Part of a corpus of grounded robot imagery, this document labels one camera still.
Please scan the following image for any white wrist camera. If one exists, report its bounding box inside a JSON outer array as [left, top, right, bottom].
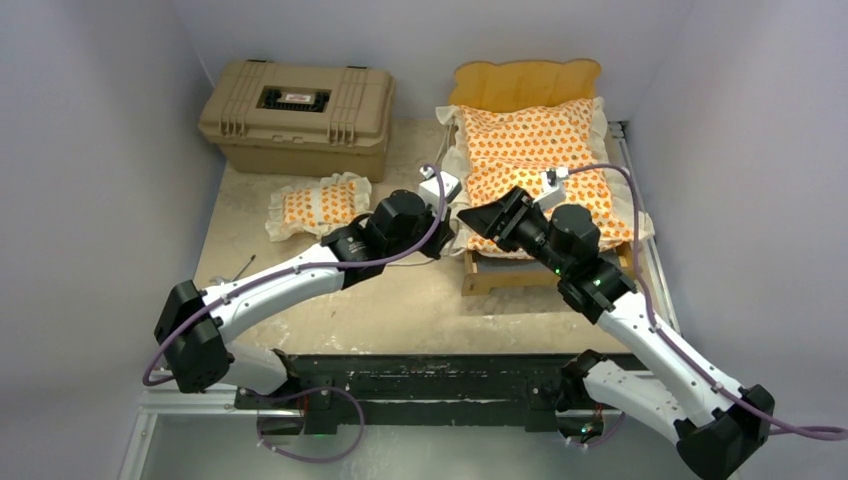
[[417, 165, 462, 208], [534, 167, 570, 212]]

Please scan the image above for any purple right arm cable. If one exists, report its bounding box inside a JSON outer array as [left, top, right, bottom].
[[563, 163, 848, 450]]

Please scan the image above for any tan plastic tool case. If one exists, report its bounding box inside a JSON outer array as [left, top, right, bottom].
[[198, 60, 396, 183]]

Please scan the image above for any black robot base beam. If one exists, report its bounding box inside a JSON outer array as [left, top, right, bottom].
[[235, 350, 606, 434]]

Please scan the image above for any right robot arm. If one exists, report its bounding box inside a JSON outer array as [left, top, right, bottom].
[[458, 187, 775, 479]]

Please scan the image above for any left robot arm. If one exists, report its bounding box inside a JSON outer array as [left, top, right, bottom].
[[154, 183, 461, 409]]

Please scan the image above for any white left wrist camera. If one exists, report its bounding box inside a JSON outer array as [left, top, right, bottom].
[[417, 165, 462, 208]]

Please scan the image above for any small orange patterned pillow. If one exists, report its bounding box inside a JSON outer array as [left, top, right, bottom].
[[265, 172, 372, 242]]

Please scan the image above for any orange patterned white blanket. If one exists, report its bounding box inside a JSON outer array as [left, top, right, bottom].
[[436, 97, 655, 260]]

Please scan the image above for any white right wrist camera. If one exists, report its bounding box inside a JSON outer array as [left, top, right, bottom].
[[534, 167, 570, 212]]

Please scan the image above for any yellow black screwdriver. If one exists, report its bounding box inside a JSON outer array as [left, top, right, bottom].
[[231, 254, 257, 281]]

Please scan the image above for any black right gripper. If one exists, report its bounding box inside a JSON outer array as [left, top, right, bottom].
[[458, 185, 570, 278]]

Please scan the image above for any wooden pet bed frame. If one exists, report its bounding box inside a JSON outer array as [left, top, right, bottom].
[[446, 59, 636, 272]]

